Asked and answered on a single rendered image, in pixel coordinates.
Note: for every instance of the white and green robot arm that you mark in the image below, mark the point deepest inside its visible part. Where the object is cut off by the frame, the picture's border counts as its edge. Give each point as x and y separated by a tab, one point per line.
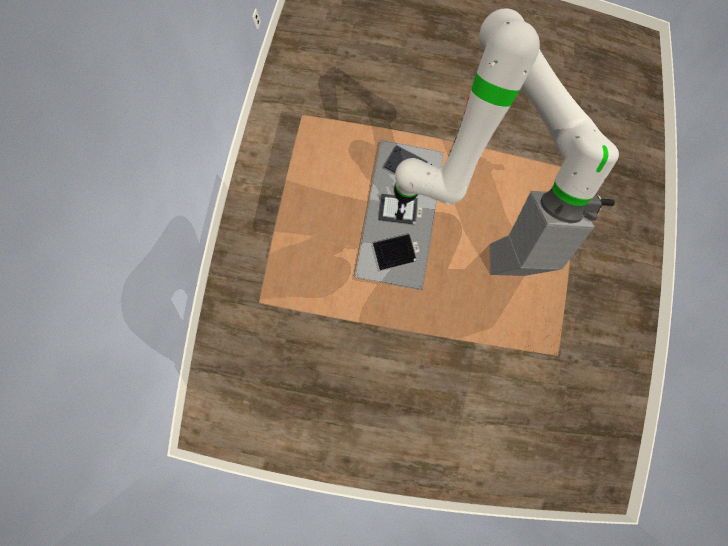
512	47

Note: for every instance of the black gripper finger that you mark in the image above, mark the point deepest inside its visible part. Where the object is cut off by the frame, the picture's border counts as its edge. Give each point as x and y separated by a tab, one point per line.
399	215

